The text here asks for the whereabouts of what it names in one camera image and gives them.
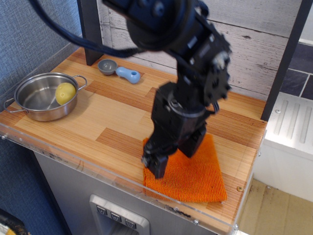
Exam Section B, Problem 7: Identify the yellow object at corner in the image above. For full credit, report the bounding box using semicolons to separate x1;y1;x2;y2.
4;228;17;235

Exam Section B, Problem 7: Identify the dark left shelf post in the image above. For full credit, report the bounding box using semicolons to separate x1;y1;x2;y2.
76;0;106;66

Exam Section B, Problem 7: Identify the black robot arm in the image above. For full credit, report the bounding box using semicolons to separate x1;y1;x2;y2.
105;0;231;179

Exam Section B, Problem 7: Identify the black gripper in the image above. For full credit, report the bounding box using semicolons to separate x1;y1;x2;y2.
141;82;210;179

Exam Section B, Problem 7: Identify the silver dispenser panel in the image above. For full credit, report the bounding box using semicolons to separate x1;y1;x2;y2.
89;194;151;235

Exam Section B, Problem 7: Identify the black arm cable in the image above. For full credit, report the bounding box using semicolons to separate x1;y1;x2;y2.
28;0;145;59

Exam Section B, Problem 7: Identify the dark right shelf post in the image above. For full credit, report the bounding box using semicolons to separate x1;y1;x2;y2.
261;0;313;121

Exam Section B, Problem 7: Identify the dark shelf post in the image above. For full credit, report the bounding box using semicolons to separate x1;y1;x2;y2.
76;0;106;66
261;0;313;121

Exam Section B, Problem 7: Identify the clear acrylic table guard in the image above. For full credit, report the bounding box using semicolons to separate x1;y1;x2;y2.
0;124;258;235

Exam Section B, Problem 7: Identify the stainless steel pot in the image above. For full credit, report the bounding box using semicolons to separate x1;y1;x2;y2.
3;72;88;121

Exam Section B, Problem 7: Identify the orange knitted cloth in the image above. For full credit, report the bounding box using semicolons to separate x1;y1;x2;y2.
143;134;227;203

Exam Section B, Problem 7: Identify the yellow potato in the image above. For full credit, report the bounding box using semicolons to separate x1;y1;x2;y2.
55;83;76;105

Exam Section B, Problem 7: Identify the grey and blue scoop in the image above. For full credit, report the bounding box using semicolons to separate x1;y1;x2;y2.
98;59;141;84

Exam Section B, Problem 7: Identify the white ribbed side cabinet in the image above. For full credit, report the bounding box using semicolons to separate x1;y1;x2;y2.
253;93;313;201

